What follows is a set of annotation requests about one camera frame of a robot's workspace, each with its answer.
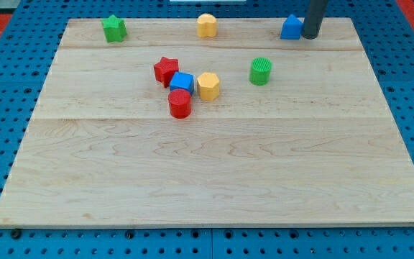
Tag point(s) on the yellow hexagon block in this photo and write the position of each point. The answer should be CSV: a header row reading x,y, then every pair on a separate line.
x,y
208,86

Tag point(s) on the green cylinder block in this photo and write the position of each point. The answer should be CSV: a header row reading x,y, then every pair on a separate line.
x,y
260,69

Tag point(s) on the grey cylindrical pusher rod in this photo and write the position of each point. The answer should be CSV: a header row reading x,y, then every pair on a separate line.
x,y
314,18

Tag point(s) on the blue cube block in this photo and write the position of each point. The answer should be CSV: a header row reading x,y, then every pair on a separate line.
x,y
183,81

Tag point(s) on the red cylinder block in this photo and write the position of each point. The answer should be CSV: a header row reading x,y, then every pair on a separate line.
x,y
179,103

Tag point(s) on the green star block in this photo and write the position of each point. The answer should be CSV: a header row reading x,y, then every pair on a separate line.
x,y
114,29

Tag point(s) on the blue triangle block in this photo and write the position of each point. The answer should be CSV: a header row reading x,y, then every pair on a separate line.
x,y
291,28

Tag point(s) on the red star block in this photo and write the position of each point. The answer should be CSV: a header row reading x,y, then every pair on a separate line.
x,y
165,70

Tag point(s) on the light wooden board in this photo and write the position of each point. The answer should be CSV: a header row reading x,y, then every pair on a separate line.
x,y
316,146

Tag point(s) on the yellow heart block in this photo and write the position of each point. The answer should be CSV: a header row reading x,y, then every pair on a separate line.
x,y
206,25

